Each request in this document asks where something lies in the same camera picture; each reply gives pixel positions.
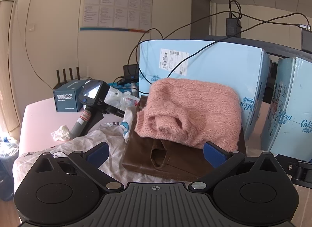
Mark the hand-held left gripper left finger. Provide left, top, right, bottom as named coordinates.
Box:
left=33, top=142, right=125, bottom=192

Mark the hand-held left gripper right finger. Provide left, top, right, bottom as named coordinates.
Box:
left=188, top=141, right=278, bottom=191

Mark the brown leather garment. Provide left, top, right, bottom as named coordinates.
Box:
left=122, top=95, right=246, bottom=182

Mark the pink knitted sweater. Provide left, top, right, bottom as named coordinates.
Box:
left=135, top=78, right=242, bottom=151

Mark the printed bed sheet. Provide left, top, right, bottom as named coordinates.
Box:
left=13, top=105, right=195, bottom=188

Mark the crumpled white tissue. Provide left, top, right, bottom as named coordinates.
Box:
left=50, top=125, right=74, bottom=142

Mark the clear plastic bag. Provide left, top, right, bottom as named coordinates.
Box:
left=107, top=87, right=140, bottom=110

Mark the small dark blue box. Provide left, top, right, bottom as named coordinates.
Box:
left=53, top=79, right=92, bottom=112

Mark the long light blue carton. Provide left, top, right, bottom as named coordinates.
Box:
left=262, top=57, right=312, bottom=153

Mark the black router with antennas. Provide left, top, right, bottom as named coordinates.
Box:
left=53, top=67, right=82, bottom=90

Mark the light blue carton with label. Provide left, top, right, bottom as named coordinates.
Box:
left=138, top=39, right=271, bottom=140

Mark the black power adapter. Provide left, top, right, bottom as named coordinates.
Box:
left=301, top=28, right=312, bottom=53
left=226, top=17, right=242, bottom=38

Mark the white standing air conditioner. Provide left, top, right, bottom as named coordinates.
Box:
left=0, top=0, right=22, bottom=132

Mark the dark door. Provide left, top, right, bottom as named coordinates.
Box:
left=191, top=0, right=211, bottom=39

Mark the black hand-held device grey handle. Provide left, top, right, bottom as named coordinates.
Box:
left=71, top=79, right=127, bottom=140

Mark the small black camera device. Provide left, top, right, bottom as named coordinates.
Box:
left=123, top=64, right=140, bottom=83

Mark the wall poster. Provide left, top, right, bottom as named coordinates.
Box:
left=80, top=0, right=153, bottom=32

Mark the long black cable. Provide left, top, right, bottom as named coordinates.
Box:
left=168, top=12, right=312, bottom=79

